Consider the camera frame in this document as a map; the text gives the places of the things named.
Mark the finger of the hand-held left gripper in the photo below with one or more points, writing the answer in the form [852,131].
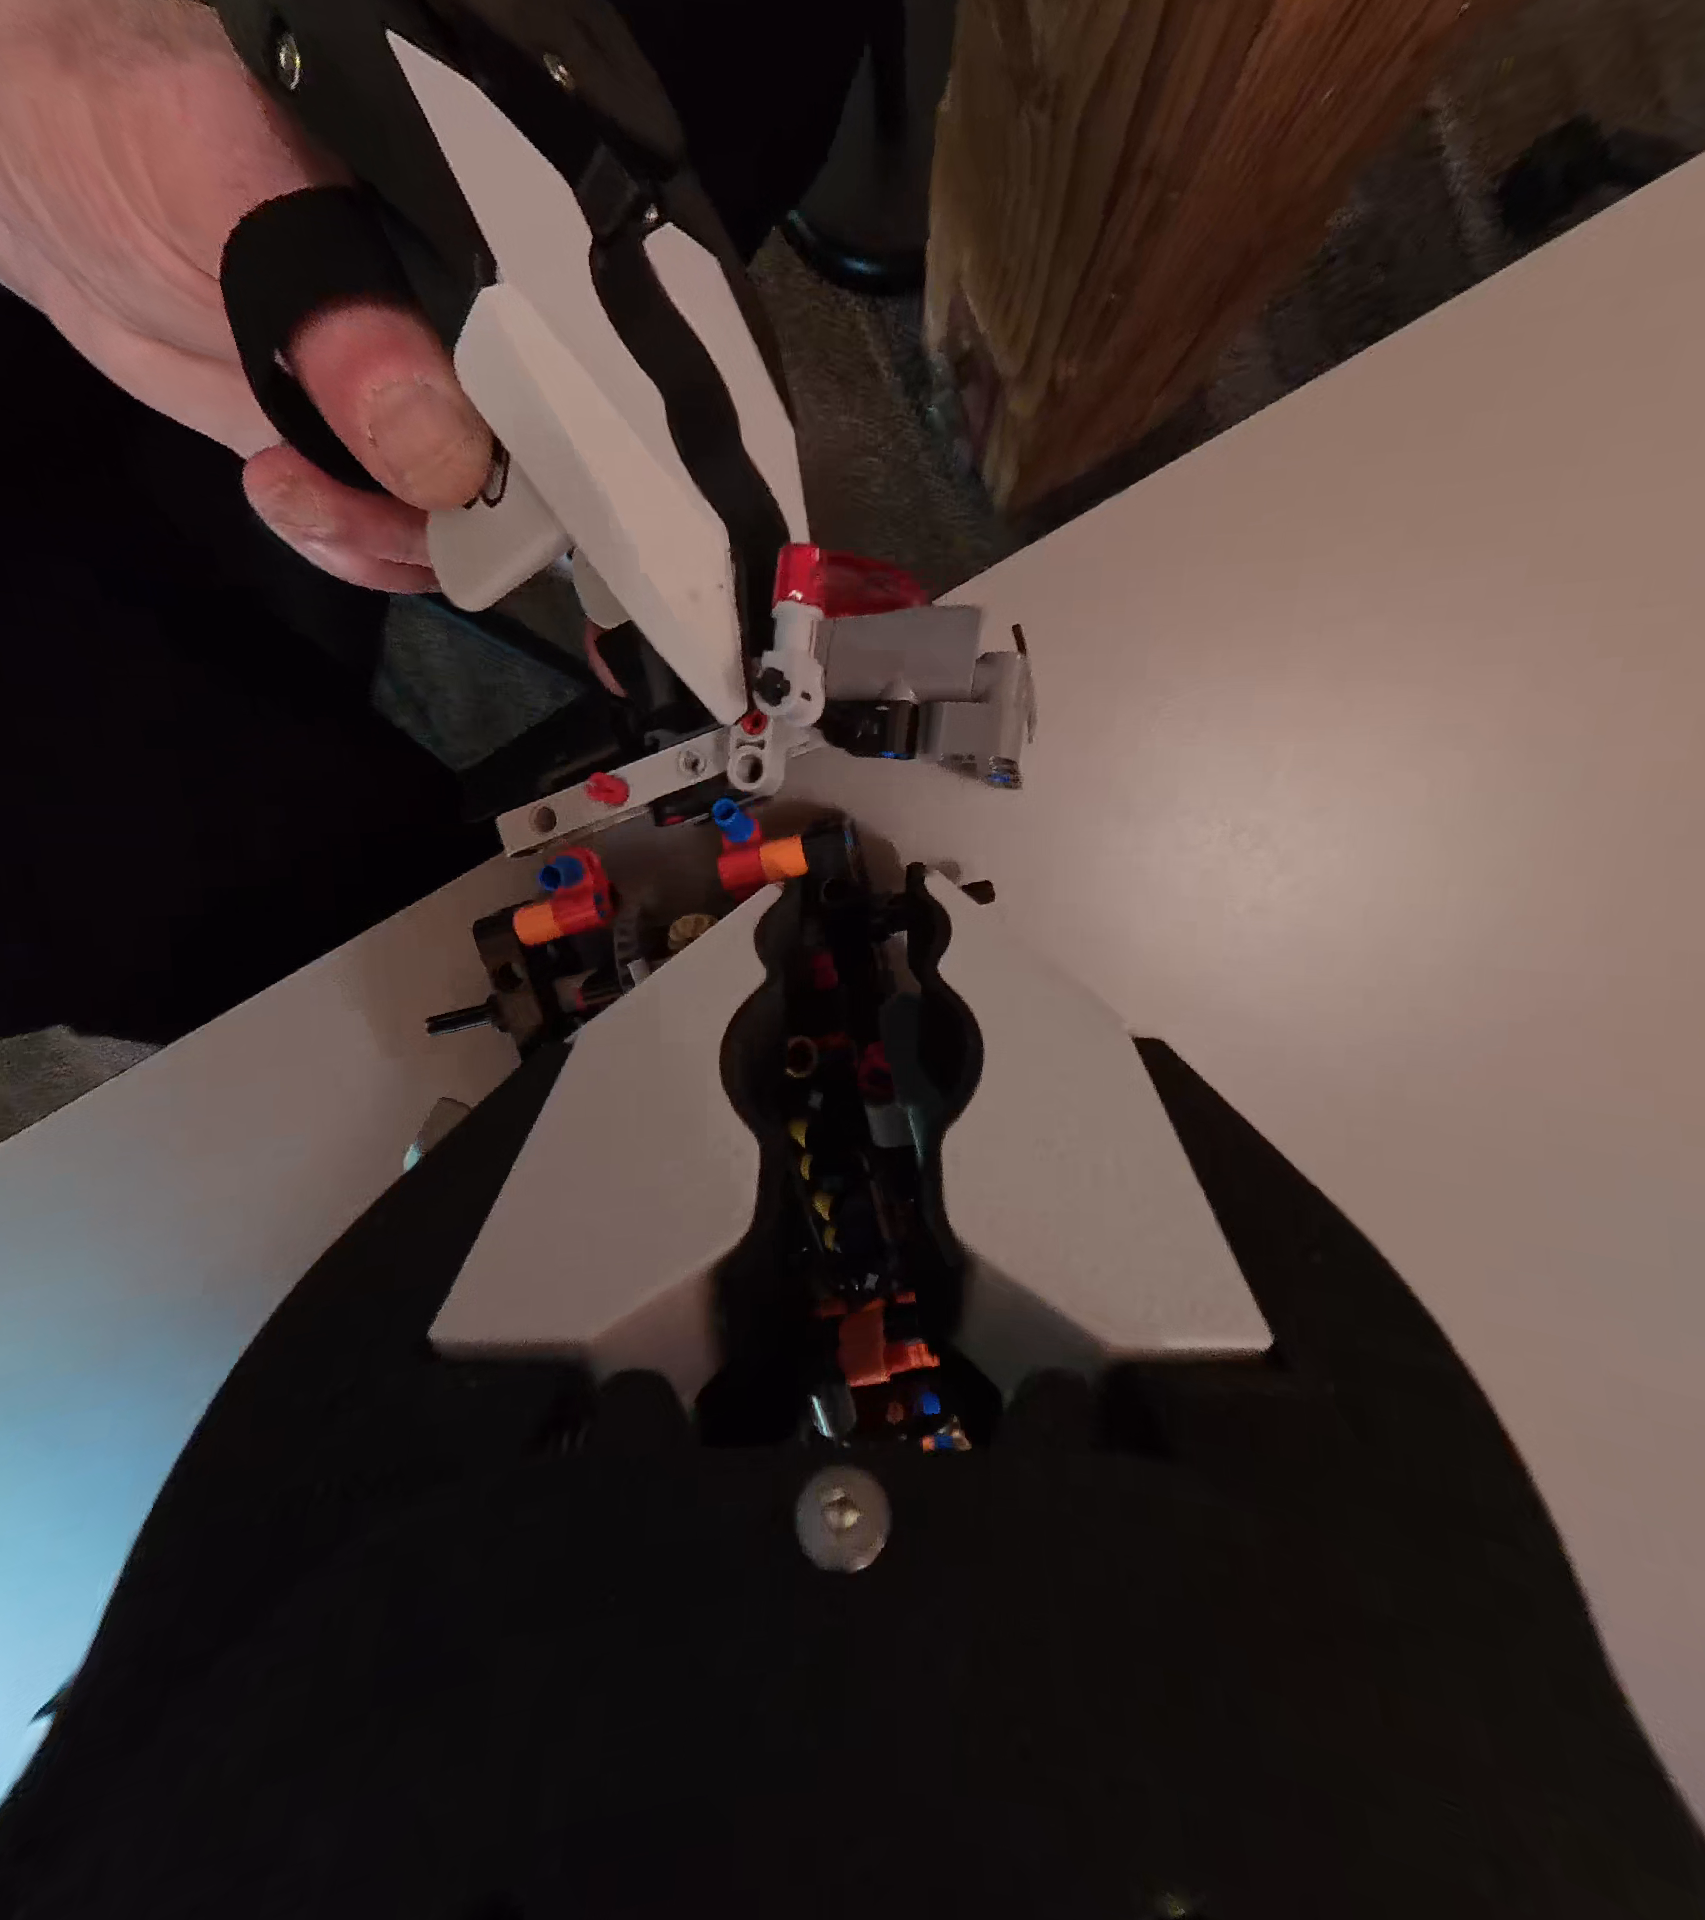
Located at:
[596,494]
[732,391]

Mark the wooden post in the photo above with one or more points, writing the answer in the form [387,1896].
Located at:
[1168,225]

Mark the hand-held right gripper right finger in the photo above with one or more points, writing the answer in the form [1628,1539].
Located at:
[1092,1200]

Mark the grey lego bumper assembly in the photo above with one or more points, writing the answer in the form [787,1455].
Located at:
[897,661]

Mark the black lego chassis assembly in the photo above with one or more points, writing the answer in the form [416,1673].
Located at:
[837,1050]

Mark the person's left hand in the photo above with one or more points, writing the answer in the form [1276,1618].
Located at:
[73,180]

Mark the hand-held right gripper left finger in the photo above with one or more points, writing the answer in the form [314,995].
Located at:
[612,1200]

